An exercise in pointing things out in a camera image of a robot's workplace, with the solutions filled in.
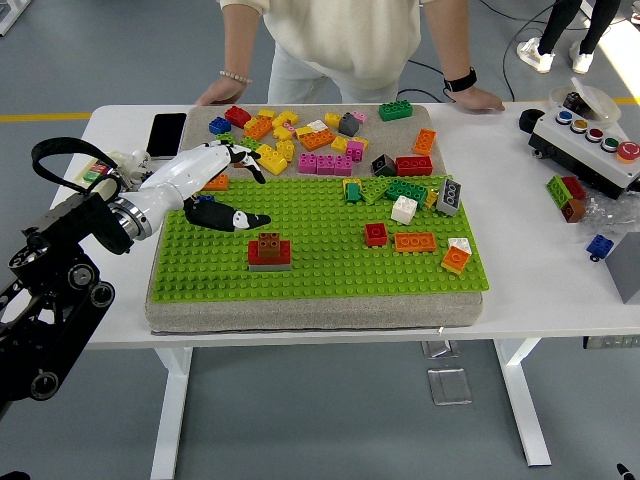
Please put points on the person's right hand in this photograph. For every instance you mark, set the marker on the person's right hand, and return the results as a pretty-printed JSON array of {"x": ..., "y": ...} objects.
[{"x": 222, "y": 92}]

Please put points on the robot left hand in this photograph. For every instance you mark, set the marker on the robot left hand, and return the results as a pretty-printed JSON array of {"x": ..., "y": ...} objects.
[{"x": 185, "y": 172}]

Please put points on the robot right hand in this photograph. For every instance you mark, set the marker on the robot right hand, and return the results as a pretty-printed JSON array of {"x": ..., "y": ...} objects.
[{"x": 623, "y": 472}]

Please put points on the person's left hand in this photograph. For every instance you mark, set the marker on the person's left hand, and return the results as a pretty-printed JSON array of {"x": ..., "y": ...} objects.
[{"x": 480, "y": 99}]

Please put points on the red eight-stud brick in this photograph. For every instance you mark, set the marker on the red eight-stud brick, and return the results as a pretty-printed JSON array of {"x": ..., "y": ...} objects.
[
  {"x": 414, "y": 166},
  {"x": 255, "y": 255}
]

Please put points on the brown four-stud brick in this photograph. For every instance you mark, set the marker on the brown four-stud brick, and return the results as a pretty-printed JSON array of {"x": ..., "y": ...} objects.
[{"x": 270, "y": 245}]

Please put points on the grey eight-stud brick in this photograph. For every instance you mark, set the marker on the grey eight-stud brick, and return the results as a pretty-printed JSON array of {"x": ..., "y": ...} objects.
[{"x": 270, "y": 267}]

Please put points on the person's right forearm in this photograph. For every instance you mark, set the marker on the person's right forearm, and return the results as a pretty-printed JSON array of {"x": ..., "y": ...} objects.
[{"x": 242, "y": 40}]

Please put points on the person's left forearm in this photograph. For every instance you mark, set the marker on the person's left forearm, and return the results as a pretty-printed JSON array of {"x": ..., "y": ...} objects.
[{"x": 450, "y": 45}]

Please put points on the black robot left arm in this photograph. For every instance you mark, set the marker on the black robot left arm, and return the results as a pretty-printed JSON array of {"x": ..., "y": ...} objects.
[{"x": 95, "y": 220}]

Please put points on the red four-stud brick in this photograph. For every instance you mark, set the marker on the red four-stud brick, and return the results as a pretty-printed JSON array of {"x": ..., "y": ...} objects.
[
  {"x": 375, "y": 235},
  {"x": 237, "y": 116}
]

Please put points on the blue four-stud brick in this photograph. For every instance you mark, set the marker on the blue four-stud brick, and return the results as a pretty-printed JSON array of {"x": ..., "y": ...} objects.
[
  {"x": 205, "y": 198},
  {"x": 219, "y": 126}
]

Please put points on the orange eight-stud brick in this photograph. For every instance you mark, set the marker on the orange eight-stud brick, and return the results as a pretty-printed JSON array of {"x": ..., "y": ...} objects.
[
  {"x": 219, "y": 184},
  {"x": 258, "y": 129},
  {"x": 424, "y": 142},
  {"x": 317, "y": 140}
]

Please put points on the yellow four-stud brick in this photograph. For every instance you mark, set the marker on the yellow four-stud brick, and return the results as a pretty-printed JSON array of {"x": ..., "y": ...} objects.
[
  {"x": 286, "y": 149},
  {"x": 339, "y": 144},
  {"x": 331, "y": 119},
  {"x": 282, "y": 133}
]

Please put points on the small pink brick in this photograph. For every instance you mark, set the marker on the small pink brick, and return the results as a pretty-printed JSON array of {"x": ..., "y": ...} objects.
[
  {"x": 289, "y": 125},
  {"x": 360, "y": 117}
]

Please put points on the green eight-stud brick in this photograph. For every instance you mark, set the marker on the green eight-stud brick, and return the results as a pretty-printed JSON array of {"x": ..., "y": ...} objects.
[
  {"x": 396, "y": 111},
  {"x": 406, "y": 191}
]

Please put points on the yellow eight-stud brick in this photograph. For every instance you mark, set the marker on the yellow eight-stud brick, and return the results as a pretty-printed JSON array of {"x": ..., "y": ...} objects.
[{"x": 274, "y": 161}]

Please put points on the grey six-stud brick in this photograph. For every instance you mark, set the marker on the grey six-stud brick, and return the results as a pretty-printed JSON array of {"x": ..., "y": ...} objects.
[{"x": 448, "y": 197}]

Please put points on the pink four-stud brick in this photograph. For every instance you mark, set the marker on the pink four-stud brick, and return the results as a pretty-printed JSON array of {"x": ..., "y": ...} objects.
[
  {"x": 355, "y": 151},
  {"x": 307, "y": 164}
]

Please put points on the black four-stud brick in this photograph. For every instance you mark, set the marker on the black four-stud brick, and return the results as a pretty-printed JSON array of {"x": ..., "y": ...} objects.
[{"x": 383, "y": 165}]

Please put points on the dark grey roof brick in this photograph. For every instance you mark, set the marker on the dark grey roof brick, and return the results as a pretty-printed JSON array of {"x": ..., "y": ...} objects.
[{"x": 348, "y": 125}]

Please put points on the white four-stud brick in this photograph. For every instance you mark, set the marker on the white four-stud brick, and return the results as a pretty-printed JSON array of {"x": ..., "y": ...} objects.
[
  {"x": 403, "y": 210},
  {"x": 460, "y": 244}
]

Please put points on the lime green flat brick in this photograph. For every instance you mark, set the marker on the lime green flat brick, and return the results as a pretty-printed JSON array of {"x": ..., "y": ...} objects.
[{"x": 374, "y": 191}]

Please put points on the small teal green brick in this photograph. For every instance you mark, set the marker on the small teal green brick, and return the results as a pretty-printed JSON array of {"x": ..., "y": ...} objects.
[{"x": 353, "y": 193}]

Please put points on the orange brick hollow side up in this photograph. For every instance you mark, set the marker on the orange brick hollow side up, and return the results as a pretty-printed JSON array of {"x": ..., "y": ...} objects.
[{"x": 414, "y": 243}]

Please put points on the orange and yellow brick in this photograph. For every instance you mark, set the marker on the orange and yellow brick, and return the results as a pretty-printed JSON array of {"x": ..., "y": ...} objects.
[{"x": 454, "y": 259}]

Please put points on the black wristband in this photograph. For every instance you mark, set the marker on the black wristband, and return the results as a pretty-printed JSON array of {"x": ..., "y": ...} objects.
[{"x": 460, "y": 81}]

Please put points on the black smartphone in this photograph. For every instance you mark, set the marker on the black smartphone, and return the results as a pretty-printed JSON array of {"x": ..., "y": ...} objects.
[{"x": 167, "y": 135}]

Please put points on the small white plastic part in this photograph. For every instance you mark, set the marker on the small white plastic part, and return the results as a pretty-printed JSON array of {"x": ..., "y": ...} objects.
[{"x": 135, "y": 160}]

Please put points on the white button control box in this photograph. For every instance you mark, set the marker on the white button control box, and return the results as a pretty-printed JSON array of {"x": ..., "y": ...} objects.
[{"x": 575, "y": 150}]

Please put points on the standing person in background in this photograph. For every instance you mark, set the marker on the standing person in background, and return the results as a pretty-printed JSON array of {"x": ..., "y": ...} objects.
[{"x": 560, "y": 20}]

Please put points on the clear plastic lidded container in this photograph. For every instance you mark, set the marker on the clear plastic lidded container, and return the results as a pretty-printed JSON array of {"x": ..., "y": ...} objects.
[{"x": 600, "y": 102}]

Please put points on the white table leg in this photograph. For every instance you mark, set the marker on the white table leg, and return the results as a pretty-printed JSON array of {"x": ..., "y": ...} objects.
[
  {"x": 172, "y": 410},
  {"x": 520, "y": 400}
]

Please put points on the table height control panel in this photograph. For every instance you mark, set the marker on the table height control panel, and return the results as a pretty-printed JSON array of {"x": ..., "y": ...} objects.
[{"x": 612, "y": 342}]

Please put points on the clear plastic bag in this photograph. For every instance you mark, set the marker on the clear plastic bag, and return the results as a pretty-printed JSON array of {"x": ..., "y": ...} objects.
[{"x": 607, "y": 212}]

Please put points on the green studded baseplate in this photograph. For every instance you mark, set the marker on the green studded baseplate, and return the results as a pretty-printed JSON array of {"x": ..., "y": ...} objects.
[{"x": 325, "y": 280}]

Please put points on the grey foam mat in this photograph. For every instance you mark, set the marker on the grey foam mat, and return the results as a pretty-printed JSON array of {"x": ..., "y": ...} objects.
[{"x": 310, "y": 312}]

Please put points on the clear floor cover plate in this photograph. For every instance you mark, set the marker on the clear floor cover plate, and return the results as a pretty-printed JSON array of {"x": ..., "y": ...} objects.
[
  {"x": 440, "y": 350},
  {"x": 450, "y": 387}
]

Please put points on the grey box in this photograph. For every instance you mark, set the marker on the grey box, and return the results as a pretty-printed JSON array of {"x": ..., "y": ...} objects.
[{"x": 627, "y": 275}]

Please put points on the cream switch box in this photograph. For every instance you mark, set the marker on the cream switch box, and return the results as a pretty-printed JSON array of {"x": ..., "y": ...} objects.
[{"x": 92, "y": 175}]

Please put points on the white furniture frame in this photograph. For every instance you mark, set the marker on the white furniture frame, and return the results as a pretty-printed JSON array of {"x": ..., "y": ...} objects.
[{"x": 7, "y": 20}]

